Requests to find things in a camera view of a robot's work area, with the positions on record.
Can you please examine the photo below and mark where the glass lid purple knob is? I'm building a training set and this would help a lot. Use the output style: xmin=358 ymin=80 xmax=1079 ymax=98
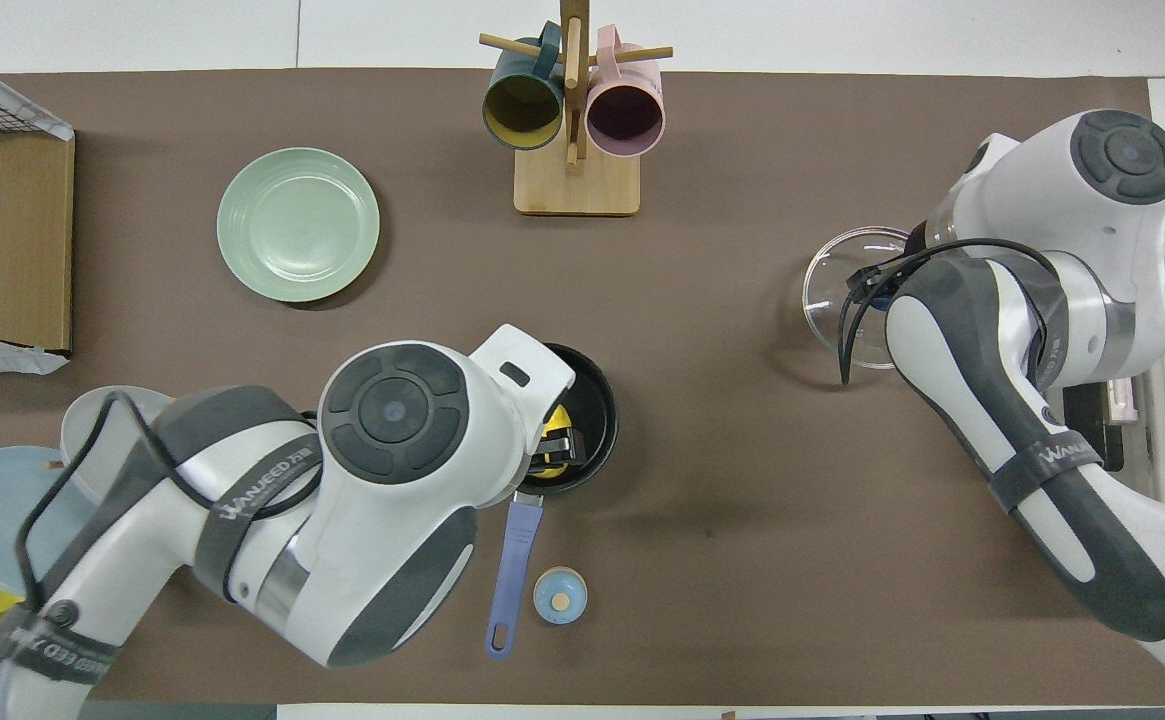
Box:
xmin=803 ymin=226 xmax=933 ymax=371

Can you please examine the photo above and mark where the light green plate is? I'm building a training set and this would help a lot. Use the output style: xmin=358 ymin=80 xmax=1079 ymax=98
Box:
xmin=216 ymin=147 xmax=381 ymax=304

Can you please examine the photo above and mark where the grey plate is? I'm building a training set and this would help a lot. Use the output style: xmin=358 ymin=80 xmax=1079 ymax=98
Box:
xmin=60 ymin=386 xmax=175 ymax=503

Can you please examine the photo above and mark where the wooden plate rack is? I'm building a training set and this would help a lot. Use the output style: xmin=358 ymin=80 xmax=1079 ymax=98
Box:
xmin=0 ymin=458 xmax=65 ymax=627

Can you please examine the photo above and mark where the brown table mat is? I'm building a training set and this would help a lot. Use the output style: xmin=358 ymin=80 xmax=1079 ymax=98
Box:
xmin=0 ymin=68 xmax=1165 ymax=706

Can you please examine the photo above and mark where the wooden mug tree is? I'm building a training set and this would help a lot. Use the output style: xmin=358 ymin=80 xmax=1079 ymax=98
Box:
xmin=479 ymin=0 xmax=674 ymax=217

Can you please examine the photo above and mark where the pink mug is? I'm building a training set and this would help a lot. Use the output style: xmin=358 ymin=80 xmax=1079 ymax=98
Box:
xmin=585 ymin=25 xmax=666 ymax=159

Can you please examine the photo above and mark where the dark teal mug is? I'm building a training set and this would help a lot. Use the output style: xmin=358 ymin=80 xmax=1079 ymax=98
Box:
xmin=482 ymin=22 xmax=567 ymax=152

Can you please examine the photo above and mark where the dark pot purple handle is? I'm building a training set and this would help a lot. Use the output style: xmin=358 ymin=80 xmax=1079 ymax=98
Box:
xmin=485 ymin=343 xmax=621 ymax=661

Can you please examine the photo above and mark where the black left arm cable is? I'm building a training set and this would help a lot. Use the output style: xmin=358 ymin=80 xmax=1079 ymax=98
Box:
xmin=17 ymin=390 xmax=325 ymax=613

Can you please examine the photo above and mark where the wooden wire shelf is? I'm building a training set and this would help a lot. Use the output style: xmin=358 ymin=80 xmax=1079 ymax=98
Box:
xmin=0 ymin=48 xmax=76 ymax=356

